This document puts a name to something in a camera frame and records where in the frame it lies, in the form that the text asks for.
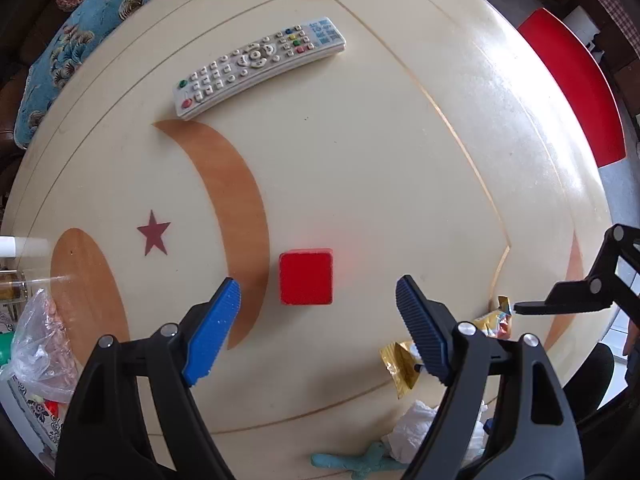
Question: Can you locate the blue floral blanket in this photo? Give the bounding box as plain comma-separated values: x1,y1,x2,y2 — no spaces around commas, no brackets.
13,0,151,150

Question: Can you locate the white paper roll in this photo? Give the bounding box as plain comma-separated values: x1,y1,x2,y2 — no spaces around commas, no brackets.
0,235,50,258

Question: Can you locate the red cube block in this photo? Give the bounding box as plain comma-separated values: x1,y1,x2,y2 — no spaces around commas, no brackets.
279,248,333,306

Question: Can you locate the glass jar gold lid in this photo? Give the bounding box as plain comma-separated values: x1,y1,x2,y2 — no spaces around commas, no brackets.
0,269,37,307

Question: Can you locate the white tissue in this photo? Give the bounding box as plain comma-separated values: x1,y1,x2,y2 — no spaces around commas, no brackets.
382,398,494,463

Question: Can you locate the red plastic stool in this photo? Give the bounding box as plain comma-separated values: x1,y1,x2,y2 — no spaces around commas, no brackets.
518,9,626,167

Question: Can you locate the gold snack wrapper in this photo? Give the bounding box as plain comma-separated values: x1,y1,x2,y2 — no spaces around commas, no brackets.
380,340,423,399

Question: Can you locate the white remote control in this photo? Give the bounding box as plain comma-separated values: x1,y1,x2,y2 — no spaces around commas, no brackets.
172,16,346,120

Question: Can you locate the clear bag of peanuts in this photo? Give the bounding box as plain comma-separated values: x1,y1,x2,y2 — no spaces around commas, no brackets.
1,288,79,404

